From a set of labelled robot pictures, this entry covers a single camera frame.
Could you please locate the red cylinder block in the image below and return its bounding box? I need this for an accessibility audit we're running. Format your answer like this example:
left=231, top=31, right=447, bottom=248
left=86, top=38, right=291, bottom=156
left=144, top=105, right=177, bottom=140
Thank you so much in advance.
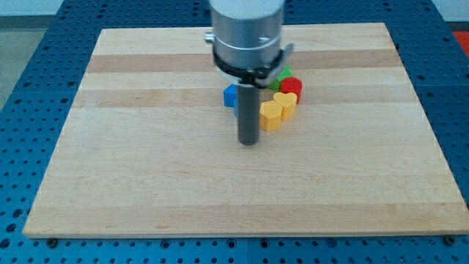
left=279, top=76, right=303, bottom=104

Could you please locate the yellow heart block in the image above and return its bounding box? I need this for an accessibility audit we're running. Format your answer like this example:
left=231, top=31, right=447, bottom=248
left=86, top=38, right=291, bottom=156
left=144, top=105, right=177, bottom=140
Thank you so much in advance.
left=273, top=92, right=298, bottom=120

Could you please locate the blue perforated table plate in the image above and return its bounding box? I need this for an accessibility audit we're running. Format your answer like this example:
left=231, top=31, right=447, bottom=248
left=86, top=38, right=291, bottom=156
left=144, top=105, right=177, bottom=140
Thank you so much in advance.
left=1, top=0, right=468, bottom=263

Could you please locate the wooden board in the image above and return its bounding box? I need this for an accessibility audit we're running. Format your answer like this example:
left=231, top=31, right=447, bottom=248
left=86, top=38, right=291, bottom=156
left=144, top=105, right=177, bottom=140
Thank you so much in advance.
left=23, top=23, right=468, bottom=238

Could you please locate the green star block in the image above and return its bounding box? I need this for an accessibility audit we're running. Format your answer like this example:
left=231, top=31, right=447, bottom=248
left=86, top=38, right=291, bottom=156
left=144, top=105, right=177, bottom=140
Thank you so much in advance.
left=267, top=65, right=293, bottom=92

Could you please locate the black clamp ring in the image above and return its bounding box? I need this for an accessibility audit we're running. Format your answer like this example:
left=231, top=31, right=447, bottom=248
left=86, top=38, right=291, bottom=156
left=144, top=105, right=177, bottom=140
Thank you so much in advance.
left=212, top=43, right=295, bottom=89

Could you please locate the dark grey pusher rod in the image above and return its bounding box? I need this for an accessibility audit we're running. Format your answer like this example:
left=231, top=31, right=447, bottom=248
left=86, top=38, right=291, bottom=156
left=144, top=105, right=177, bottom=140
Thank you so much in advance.
left=237, top=86, right=259, bottom=146

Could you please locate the blue cube block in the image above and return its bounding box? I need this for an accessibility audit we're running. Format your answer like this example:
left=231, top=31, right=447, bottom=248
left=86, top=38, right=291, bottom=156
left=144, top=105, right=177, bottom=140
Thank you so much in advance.
left=223, top=84, right=237, bottom=108

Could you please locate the yellow pentagon block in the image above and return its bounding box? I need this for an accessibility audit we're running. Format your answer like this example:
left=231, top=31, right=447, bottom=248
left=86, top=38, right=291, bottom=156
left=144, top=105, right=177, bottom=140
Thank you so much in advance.
left=259, top=100, right=282, bottom=131

